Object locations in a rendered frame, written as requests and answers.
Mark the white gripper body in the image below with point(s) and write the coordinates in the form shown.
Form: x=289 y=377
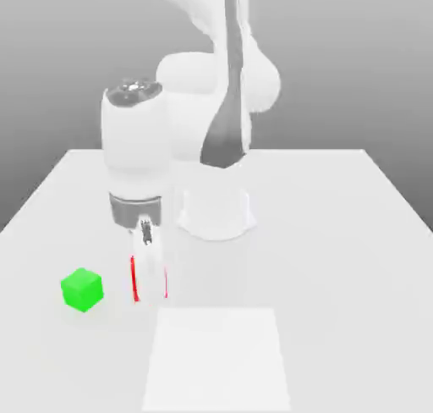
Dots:
x=149 y=267

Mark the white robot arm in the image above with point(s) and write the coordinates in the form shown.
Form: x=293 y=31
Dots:
x=135 y=142

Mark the small green cube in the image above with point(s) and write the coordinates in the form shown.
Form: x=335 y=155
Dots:
x=82 y=289

